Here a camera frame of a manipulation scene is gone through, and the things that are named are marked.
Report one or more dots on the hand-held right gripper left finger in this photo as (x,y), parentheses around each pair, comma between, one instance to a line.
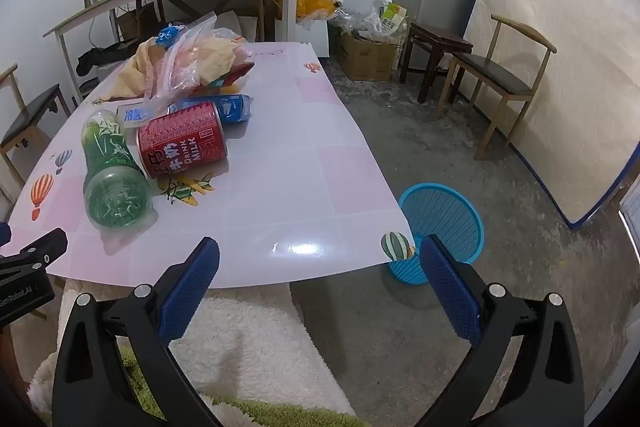
(187,294)

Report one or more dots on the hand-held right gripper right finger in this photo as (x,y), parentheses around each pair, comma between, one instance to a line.
(450,294)

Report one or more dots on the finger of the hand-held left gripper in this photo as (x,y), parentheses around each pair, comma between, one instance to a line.
(32,249)
(4,234)

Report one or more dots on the blue mesh waste basket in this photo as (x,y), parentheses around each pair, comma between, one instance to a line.
(440,212)

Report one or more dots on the red drink can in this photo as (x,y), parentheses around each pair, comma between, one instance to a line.
(180,142)

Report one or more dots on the blue snack packet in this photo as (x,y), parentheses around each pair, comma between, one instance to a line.
(232,108)

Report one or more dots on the clear zip bag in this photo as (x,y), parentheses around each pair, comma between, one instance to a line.
(180,62)

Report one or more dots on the cream fleece blanket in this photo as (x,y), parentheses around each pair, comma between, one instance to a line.
(250,347)

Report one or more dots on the green plastic bottle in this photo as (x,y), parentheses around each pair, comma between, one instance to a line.
(115,187)

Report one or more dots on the wooden chair dark seat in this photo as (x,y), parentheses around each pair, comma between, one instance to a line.
(32,109)
(492,74)

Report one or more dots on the green cloth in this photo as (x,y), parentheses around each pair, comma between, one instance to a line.
(270,414)

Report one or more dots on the black plastic bag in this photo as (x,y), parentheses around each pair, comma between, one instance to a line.
(100,56)

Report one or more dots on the cardboard box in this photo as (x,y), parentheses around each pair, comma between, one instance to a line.
(132,22)
(365,59)

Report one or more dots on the dark wooden stool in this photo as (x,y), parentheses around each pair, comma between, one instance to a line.
(437,39)

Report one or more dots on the cream mattress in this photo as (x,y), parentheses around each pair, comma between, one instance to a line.
(565,57)

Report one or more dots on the white plastic bags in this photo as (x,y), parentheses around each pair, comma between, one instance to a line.
(367,24)

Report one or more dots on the green white packet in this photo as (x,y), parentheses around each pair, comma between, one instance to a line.
(392,18)

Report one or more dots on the white foam box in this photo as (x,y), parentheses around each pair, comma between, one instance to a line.
(316,38)

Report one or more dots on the yellow plastic bag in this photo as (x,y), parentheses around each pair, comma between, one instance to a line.
(315,3)

